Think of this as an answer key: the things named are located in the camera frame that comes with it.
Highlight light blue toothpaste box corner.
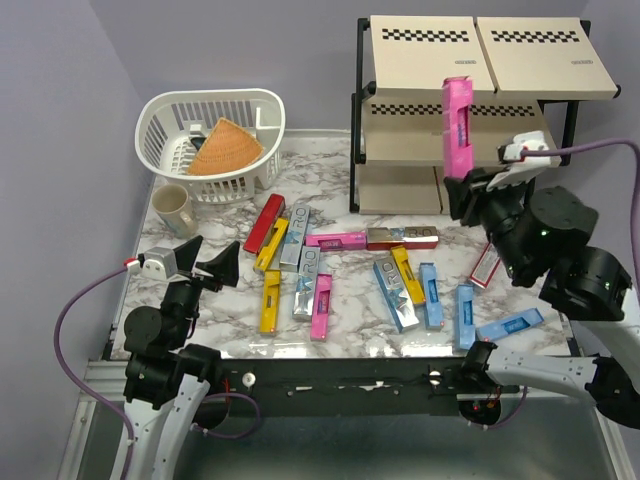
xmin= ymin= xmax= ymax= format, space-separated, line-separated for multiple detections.
xmin=476 ymin=308 xmax=544 ymax=342

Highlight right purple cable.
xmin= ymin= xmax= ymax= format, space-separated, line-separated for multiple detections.
xmin=519 ymin=138 xmax=640 ymax=261

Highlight orange woven fan mat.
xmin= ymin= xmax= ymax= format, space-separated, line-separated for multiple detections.
xmin=186 ymin=118 xmax=263 ymax=176

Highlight yellow toothpaste box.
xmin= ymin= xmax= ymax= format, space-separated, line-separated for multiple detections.
xmin=259 ymin=270 xmax=281 ymax=335
xmin=253 ymin=217 xmax=289 ymax=274
xmin=391 ymin=246 xmax=426 ymax=305

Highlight yellow toothpaste box centre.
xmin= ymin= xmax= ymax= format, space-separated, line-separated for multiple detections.
xmin=391 ymin=246 xmax=426 ymax=305

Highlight light blue toothpaste box right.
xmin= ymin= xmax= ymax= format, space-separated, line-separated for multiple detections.
xmin=454 ymin=284 xmax=476 ymax=350

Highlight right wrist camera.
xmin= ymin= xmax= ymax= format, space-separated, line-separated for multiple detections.
xmin=487 ymin=130 xmax=552 ymax=192

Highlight red white toothpaste box right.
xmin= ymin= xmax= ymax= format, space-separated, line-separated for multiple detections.
xmin=469 ymin=243 xmax=501 ymax=289

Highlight silver red toothpaste box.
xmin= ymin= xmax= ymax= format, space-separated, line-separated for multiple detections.
xmin=366 ymin=226 xmax=439 ymax=251

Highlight red toothpaste box left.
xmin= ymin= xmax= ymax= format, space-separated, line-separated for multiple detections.
xmin=243 ymin=193 xmax=286 ymax=255

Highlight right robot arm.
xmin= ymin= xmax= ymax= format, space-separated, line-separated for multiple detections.
xmin=444 ymin=168 xmax=639 ymax=429

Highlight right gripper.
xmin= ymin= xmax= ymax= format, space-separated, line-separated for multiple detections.
xmin=443 ymin=166 xmax=533 ymax=281

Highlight yellow toothpaste box upper left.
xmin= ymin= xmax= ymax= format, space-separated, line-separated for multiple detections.
xmin=253 ymin=217 xmax=289 ymax=274

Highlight black item in basket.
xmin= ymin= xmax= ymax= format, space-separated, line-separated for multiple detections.
xmin=189 ymin=124 xmax=207 ymax=151

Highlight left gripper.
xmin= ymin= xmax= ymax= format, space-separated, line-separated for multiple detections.
xmin=163 ymin=234 xmax=241 ymax=347

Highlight beige ceramic mug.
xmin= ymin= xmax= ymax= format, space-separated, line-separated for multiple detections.
xmin=151 ymin=184 xmax=198 ymax=239

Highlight yellow toothpaste box lower left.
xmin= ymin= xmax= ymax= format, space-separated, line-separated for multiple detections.
xmin=259 ymin=270 xmax=281 ymax=335

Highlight light blue toothpaste box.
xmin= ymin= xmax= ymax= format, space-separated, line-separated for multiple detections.
xmin=454 ymin=284 xmax=476 ymax=350
xmin=419 ymin=262 xmax=444 ymax=329

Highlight black three-tier shelf rack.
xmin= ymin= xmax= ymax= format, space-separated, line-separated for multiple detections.
xmin=349 ymin=15 xmax=620 ymax=215

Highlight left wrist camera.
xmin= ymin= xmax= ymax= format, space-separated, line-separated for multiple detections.
xmin=124 ymin=247 xmax=178 ymax=281

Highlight light blue toothpaste box centre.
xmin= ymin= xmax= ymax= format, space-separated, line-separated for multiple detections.
xmin=419 ymin=262 xmax=444 ymax=329

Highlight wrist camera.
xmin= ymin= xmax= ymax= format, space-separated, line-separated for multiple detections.
xmin=487 ymin=130 xmax=552 ymax=192
xmin=124 ymin=247 xmax=178 ymax=281

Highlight pink toothpaste box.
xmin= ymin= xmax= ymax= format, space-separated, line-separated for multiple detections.
xmin=310 ymin=274 xmax=333 ymax=341
xmin=442 ymin=77 xmax=474 ymax=180

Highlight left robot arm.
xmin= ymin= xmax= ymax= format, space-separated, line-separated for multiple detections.
xmin=113 ymin=235 xmax=240 ymax=479

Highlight purple cable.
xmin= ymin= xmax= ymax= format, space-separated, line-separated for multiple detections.
xmin=53 ymin=263 xmax=139 ymax=480
xmin=519 ymin=138 xmax=640 ymax=261

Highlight silver blue toothpaste box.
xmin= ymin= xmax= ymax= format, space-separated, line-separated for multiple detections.
xmin=373 ymin=256 xmax=419 ymax=333
xmin=279 ymin=202 xmax=311 ymax=272
xmin=292 ymin=246 xmax=321 ymax=321

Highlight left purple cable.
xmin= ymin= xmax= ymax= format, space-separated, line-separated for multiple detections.
xmin=53 ymin=263 xmax=139 ymax=480

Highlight pink toothpaste box horizontal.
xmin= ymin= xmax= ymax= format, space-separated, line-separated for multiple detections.
xmin=305 ymin=232 xmax=367 ymax=251

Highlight white plastic basket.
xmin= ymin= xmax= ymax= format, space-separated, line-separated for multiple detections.
xmin=135 ymin=88 xmax=286 ymax=204

